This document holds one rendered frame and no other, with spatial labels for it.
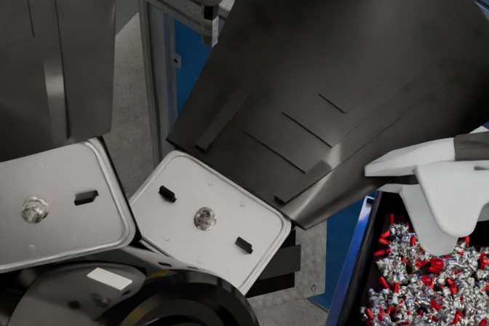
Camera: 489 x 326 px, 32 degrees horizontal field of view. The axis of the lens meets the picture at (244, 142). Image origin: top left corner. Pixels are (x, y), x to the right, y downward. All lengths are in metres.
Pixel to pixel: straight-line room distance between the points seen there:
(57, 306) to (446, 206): 0.23
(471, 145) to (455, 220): 0.05
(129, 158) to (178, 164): 1.34
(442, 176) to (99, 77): 0.22
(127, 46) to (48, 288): 1.59
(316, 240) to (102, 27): 0.36
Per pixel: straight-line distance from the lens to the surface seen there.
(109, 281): 0.42
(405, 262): 0.88
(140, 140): 1.88
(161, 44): 1.16
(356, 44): 0.57
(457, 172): 0.53
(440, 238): 0.56
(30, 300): 0.46
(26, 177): 0.44
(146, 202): 0.52
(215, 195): 0.52
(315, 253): 0.71
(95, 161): 0.43
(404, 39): 0.59
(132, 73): 1.97
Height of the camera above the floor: 1.65
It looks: 62 degrees down
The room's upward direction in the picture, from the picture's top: 6 degrees clockwise
